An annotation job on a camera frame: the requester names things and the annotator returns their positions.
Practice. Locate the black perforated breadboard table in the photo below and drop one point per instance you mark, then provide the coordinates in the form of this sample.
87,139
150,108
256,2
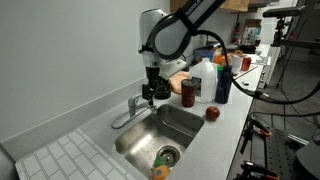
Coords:
280,156

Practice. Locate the black camera on stand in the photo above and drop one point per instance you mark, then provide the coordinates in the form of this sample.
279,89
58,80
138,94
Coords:
283,13

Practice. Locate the colourful cardboard box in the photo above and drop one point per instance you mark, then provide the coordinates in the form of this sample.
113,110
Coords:
251,33

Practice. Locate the red can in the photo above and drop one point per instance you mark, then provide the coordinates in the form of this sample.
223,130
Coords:
246,64

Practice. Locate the blue container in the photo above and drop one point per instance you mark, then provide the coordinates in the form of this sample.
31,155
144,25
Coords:
203,53

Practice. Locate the orange cloth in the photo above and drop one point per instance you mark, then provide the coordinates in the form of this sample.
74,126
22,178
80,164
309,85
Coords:
178,81

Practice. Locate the translucent white plastic jug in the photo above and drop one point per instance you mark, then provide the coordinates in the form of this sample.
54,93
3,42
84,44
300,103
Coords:
206,73

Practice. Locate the dark blue bottle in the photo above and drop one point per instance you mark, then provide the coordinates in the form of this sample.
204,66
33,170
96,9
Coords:
223,86

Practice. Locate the chrome sink faucet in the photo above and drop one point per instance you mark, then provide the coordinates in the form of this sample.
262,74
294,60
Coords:
133,113

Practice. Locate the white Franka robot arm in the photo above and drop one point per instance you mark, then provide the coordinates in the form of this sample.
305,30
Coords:
166,33

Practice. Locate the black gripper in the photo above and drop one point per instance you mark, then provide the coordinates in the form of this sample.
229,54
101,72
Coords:
154,76

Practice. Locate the stainless steel sink basin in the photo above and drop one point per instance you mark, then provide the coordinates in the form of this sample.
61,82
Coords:
146,140

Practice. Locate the maroon tumbler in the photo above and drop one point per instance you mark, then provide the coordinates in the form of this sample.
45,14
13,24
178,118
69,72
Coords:
189,95

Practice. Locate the round metal sink drain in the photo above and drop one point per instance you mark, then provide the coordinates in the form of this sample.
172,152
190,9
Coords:
169,155

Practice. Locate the silver metal bar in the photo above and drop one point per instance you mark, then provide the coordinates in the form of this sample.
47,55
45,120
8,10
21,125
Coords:
297,139

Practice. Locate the red fire extinguisher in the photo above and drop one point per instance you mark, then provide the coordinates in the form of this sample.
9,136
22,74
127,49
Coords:
236,33

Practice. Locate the red apple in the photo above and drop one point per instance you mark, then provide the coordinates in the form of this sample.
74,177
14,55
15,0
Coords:
212,113

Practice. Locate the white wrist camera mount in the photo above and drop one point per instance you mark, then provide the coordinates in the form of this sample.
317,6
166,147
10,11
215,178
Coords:
171,69

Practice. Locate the wooden wall cabinet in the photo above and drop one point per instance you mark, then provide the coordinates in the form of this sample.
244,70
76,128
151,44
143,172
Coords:
236,5

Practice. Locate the small dark object on counter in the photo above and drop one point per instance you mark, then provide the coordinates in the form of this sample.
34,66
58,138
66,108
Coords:
245,83

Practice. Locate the white tile pattern mat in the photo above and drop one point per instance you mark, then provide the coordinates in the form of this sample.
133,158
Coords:
66,156

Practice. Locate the black round tin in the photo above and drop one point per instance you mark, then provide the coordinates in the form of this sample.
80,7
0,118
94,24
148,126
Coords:
164,92

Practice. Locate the printed paper sheet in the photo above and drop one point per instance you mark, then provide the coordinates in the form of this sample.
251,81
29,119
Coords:
261,61

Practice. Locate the white cup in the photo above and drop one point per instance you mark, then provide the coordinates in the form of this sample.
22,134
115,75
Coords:
236,65

